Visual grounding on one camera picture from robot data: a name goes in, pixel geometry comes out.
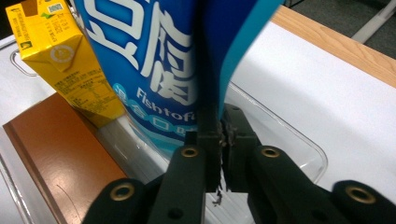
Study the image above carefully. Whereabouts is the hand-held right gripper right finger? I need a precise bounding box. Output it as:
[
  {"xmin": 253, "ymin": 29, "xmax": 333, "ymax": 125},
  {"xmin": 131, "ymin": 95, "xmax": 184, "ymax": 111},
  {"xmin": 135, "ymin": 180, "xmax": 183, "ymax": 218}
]
[{"xmin": 221, "ymin": 103, "xmax": 262, "ymax": 192}]

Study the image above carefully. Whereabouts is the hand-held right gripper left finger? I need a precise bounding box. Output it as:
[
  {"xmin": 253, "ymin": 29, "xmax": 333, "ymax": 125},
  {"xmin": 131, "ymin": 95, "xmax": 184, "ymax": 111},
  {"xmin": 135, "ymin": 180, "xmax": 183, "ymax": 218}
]
[{"xmin": 185, "ymin": 104, "xmax": 223, "ymax": 192}]

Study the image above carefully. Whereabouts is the clear plastic container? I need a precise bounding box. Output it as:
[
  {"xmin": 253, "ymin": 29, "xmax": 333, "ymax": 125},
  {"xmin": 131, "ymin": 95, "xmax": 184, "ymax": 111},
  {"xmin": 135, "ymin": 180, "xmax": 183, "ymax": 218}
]
[{"xmin": 0, "ymin": 40, "xmax": 330, "ymax": 224}]

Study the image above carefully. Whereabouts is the blue snack pouch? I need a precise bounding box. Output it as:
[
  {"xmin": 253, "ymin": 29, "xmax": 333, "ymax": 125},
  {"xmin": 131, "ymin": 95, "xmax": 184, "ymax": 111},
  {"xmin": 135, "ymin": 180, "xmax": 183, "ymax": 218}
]
[{"xmin": 73, "ymin": 0, "xmax": 286, "ymax": 161}]

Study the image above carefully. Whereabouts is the brown box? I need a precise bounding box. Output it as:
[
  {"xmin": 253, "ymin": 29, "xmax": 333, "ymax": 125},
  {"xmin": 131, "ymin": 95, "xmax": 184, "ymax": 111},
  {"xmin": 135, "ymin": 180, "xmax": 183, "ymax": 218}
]
[{"xmin": 2, "ymin": 92, "xmax": 129, "ymax": 224}]

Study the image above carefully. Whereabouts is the yellow drink carton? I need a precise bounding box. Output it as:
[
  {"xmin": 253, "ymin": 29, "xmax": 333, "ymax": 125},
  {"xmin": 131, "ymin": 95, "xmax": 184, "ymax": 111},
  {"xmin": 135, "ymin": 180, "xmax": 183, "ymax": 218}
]
[{"xmin": 5, "ymin": 0, "xmax": 127, "ymax": 129}]

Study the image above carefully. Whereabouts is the white metal stand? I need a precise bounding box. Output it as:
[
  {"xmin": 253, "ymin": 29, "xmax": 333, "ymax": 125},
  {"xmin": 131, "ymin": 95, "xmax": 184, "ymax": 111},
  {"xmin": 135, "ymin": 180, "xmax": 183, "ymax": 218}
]
[{"xmin": 351, "ymin": 0, "xmax": 396, "ymax": 45}]

